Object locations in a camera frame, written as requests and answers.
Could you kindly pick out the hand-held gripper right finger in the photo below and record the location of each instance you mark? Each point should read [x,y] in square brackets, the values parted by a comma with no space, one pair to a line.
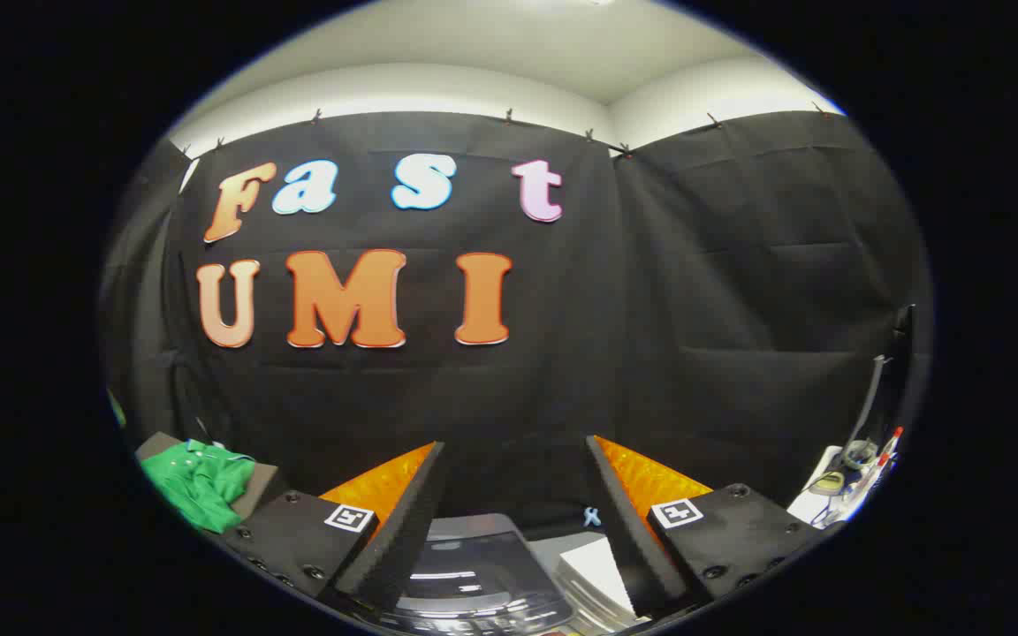
[628,530]

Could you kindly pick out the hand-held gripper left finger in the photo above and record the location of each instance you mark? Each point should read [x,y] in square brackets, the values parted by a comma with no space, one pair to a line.
[403,530]

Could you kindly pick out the dark glass washing machine lid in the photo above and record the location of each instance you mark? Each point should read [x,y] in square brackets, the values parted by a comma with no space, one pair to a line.
[474,556]

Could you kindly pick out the grey washing machine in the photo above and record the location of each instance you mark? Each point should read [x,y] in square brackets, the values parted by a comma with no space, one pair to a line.
[474,574]

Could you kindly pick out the green polo shirt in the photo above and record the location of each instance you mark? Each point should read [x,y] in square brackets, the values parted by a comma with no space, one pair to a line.
[200,481]

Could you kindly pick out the small light blue clip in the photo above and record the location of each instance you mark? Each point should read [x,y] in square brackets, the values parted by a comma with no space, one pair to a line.
[593,518]

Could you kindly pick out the white ribbed board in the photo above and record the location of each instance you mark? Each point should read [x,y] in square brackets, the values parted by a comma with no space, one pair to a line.
[597,570]

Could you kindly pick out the grey table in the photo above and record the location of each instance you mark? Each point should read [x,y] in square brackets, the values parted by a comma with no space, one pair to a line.
[263,484]

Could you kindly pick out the white side table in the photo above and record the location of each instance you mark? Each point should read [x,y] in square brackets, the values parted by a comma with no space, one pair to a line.
[814,505]

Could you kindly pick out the red tipped tool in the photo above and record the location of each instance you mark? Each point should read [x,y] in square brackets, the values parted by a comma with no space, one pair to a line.
[891,444]

